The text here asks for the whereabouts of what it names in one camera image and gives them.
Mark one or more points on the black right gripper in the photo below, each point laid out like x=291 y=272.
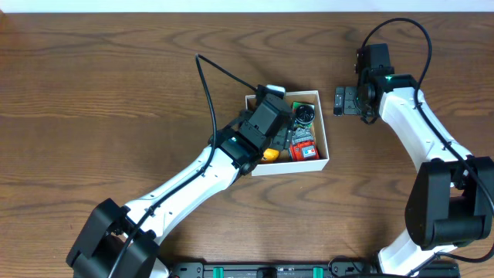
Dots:
x=346 y=95

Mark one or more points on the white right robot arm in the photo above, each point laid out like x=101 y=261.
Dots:
x=451 y=202

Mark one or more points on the black round lid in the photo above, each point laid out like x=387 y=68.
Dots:
x=305 y=114

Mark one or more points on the red toy truck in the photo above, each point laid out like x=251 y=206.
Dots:
x=303 y=146

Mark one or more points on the orange rubber animal toy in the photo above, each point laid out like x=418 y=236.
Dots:
x=270 y=156

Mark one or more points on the colourful puzzle cube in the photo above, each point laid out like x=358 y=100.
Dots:
x=295 y=124

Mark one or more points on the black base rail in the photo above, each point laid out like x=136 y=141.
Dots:
x=308 y=270

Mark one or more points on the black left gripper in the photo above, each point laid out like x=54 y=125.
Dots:
x=281 y=136

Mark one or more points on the white cardboard box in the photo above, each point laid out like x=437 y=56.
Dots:
x=283 y=165

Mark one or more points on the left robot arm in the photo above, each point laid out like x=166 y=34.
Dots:
x=124 y=241

